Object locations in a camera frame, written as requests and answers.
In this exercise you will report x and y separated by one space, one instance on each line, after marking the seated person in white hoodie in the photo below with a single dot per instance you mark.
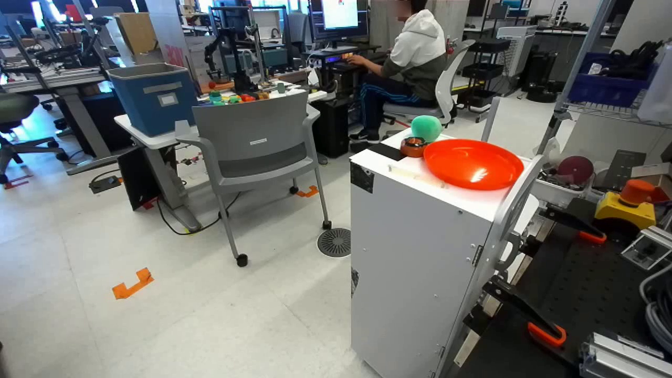
419 42

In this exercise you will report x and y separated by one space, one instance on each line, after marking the black office chair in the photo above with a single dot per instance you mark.
13 108

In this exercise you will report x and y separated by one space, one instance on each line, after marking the yellow emergency stop button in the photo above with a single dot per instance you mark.
622 208

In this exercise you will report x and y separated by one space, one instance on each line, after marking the black square side patch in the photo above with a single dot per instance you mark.
361 179

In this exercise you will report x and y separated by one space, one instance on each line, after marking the small orange floor tape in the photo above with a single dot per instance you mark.
306 192

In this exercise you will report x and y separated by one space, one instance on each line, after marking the orange plastic bowl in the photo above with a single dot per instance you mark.
472 163

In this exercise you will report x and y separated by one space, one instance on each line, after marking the black power adapter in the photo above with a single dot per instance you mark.
106 182

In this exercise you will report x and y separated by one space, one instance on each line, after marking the grey desk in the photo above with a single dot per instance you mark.
48 81

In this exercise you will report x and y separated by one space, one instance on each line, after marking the orange bracket floor tape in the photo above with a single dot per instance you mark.
128 287

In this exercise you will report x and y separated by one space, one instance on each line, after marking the green round plush toy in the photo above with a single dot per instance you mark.
425 126

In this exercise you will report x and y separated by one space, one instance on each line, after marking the slanted aluminium frame post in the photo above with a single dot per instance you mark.
574 76

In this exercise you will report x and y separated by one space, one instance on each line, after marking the white toy kitchen cabinet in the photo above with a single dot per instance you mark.
412 265

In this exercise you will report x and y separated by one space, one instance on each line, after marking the blue storage bin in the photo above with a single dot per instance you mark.
149 96

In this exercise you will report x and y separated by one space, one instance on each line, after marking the grey chair with casters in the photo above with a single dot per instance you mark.
252 139

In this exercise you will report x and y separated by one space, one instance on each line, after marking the white office chair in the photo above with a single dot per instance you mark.
448 87

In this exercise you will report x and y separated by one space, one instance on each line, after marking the black box under table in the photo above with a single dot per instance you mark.
136 179

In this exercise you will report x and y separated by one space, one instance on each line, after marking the black stand on table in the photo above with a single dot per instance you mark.
234 48

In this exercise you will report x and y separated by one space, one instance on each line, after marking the computer monitor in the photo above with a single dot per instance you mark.
338 13

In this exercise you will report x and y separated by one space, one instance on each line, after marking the grey metal pole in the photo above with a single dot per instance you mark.
490 118

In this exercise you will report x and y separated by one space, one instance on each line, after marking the black computer tower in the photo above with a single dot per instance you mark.
329 126

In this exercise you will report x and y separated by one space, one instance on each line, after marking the colourful toy pile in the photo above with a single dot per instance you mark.
231 96

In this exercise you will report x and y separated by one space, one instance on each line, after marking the grey metal plate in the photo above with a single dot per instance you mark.
625 168

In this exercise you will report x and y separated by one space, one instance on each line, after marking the blue plastic crate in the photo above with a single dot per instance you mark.
601 89

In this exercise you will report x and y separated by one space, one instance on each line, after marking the aluminium extrusion bar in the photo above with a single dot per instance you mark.
616 358

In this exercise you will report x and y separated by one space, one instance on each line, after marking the dark red bowl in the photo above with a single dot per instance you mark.
576 170

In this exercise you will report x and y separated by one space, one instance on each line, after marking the black utility cart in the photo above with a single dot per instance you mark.
485 69

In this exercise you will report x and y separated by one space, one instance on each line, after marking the cardboard box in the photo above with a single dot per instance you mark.
136 34

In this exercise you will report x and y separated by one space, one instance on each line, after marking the black tape patch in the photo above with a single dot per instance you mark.
388 152

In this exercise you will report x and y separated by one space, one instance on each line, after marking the white electrical box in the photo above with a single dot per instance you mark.
648 249

